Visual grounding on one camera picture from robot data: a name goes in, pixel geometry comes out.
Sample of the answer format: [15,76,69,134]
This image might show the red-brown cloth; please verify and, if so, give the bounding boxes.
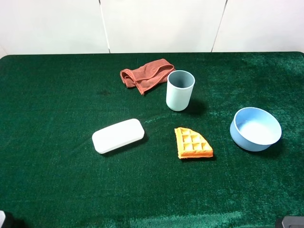
[120,58,175,95]

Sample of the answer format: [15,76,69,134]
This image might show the grey robot base corner right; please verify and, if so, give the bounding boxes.
[275,216,304,228]

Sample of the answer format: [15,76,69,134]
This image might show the light blue plastic cup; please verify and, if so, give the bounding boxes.
[166,70,195,112]

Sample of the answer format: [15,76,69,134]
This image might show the orange waffle piece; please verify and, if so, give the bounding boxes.
[174,127,213,159]

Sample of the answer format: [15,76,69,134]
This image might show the white rounded rectangular case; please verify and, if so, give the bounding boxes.
[92,119,145,154]

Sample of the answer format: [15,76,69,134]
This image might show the green felt table cloth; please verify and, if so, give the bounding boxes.
[0,52,304,228]

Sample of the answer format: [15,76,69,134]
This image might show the blue plastic bowl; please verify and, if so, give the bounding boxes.
[230,107,282,152]

